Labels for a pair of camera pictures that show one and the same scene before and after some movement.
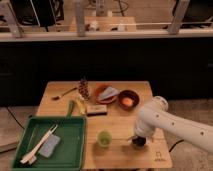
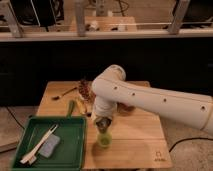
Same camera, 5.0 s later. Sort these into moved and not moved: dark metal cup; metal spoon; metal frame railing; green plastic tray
Moved: dark metal cup
Not moved: green plastic tray; metal spoon; metal frame railing
